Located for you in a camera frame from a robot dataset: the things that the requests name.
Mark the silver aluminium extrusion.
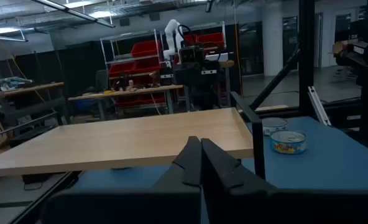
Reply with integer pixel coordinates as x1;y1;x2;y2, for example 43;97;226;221
306;86;332;127

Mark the black diagonal frame strut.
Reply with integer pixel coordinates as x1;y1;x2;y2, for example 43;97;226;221
249;43;300;111

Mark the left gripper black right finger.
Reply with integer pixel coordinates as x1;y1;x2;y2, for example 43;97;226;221
201;138;368;224

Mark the teal label yellowfin tuna can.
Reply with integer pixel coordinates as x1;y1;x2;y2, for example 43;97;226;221
269;129;308;156

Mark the red storage bin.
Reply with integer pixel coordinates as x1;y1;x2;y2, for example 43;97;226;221
115;93;167;108
183;32;226;48
108;60;162;78
131;40;163;58

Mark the white building column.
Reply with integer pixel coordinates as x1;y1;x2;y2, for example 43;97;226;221
261;0;285;77

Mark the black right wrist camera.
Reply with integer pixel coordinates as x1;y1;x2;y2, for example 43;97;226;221
179;45;205;65

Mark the navy blue label tuna can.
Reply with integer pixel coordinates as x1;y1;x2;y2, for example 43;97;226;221
261;117;289;137

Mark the wooden top workbench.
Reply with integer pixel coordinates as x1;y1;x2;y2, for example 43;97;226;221
0;81;67;150
67;83;185;122

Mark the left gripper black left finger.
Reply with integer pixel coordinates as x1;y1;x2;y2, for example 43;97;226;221
42;136;203;224

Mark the pale blue device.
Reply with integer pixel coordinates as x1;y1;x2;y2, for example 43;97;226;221
0;76;34;91

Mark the black vertical frame post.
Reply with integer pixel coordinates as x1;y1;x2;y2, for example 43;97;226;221
298;0;316;116

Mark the wooden block platform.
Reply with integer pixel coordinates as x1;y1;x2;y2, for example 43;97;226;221
0;90;266;180

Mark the hanging linear ceiling lamp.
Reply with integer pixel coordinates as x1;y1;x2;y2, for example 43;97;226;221
31;0;116;29
0;26;29;43

